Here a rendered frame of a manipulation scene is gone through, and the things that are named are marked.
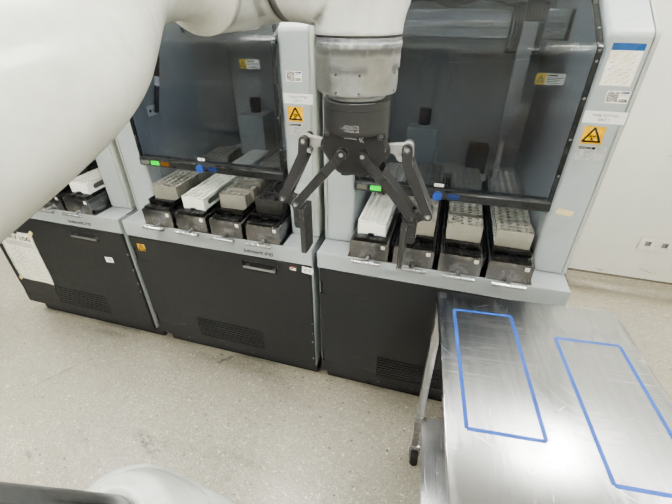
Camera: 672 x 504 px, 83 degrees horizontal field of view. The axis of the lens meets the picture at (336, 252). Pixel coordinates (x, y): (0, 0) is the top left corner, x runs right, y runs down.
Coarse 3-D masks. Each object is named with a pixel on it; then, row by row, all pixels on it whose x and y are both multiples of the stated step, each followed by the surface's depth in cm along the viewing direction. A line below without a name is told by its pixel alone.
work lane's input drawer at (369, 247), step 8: (392, 224) 140; (392, 232) 136; (352, 240) 132; (360, 240) 132; (368, 240) 131; (376, 240) 130; (384, 240) 129; (392, 240) 139; (352, 248) 134; (360, 248) 133; (368, 248) 132; (376, 248) 131; (384, 248) 130; (352, 256) 135; (360, 256) 134; (368, 256) 133; (376, 256) 132; (384, 256) 132; (368, 264) 130; (376, 264) 129
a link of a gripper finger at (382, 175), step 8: (360, 152) 44; (360, 160) 44; (368, 160) 44; (368, 168) 45; (376, 168) 44; (384, 168) 46; (376, 176) 45; (384, 176) 45; (392, 176) 47; (384, 184) 46; (392, 184) 46; (392, 192) 46; (400, 192) 47; (392, 200) 47; (400, 200) 46; (408, 200) 47; (400, 208) 47; (408, 208) 46; (416, 208) 48; (408, 216) 47; (416, 216) 47; (408, 224) 47
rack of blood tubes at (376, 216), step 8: (376, 192) 151; (368, 200) 145; (376, 200) 145; (384, 200) 145; (368, 208) 139; (376, 208) 140; (384, 208) 139; (392, 208) 140; (360, 216) 134; (368, 216) 134; (376, 216) 134; (384, 216) 135; (392, 216) 144; (360, 224) 132; (368, 224) 131; (376, 224) 130; (384, 224) 129; (360, 232) 134; (368, 232) 133; (376, 232) 132; (384, 232) 131
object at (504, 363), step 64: (448, 320) 96; (512, 320) 96; (576, 320) 96; (448, 384) 80; (512, 384) 80; (576, 384) 80; (640, 384) 80; (448, 448) 68; (512, 448) 68; (576, 448) 68; (640, 448) 68
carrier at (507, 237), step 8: (496, 232) 124; (504, 232) 123; (512, 232) 122; (520, 232) 121; (528, 232) 122; (496, 240) 125; (504, 240) 124; (512, 240) 123; (520, 240) 123; (528, 240) 122; (520, 248) 124; (528, 248) 123
